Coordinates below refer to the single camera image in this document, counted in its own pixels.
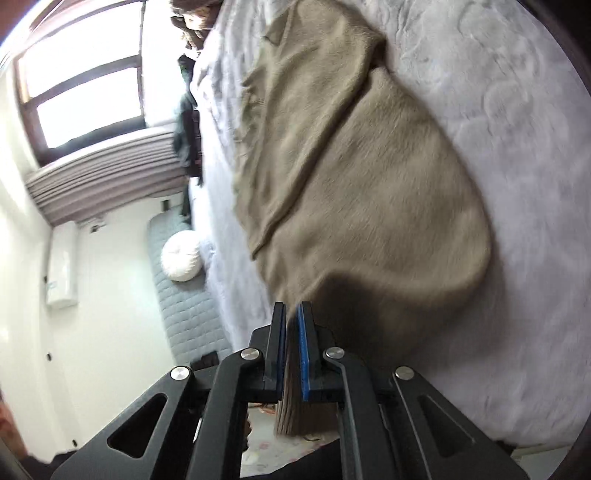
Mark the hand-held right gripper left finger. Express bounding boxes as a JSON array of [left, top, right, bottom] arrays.
[[51, 302, 288, 480]]

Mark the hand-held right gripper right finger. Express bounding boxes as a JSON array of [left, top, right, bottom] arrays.
[[297, 302, 527, 480]]

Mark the tan knit sweater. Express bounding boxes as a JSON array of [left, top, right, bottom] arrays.
[[233, 0, 492, 437]]

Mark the person's left forearm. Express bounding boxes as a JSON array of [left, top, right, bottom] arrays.
[[0, 401, 26, 462]]

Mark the grey quilted mat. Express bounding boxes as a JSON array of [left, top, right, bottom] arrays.
[[147, 215, 232, 361]]

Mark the white round cushion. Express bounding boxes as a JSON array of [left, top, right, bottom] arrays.
[[161, 231, 202, 282]]

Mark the grey pleated curtain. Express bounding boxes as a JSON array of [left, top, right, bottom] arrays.
[[25, 127, 190, 227]]

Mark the lavender plush bed blanket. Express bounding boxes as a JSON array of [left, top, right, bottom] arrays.
[[191, 0, 587, 446]]

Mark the dark framed window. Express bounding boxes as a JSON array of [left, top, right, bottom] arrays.
[[14, 0, 148, 164]]

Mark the white wall appliance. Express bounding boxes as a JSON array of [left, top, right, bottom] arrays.
[[45, 222, 79, 308]]

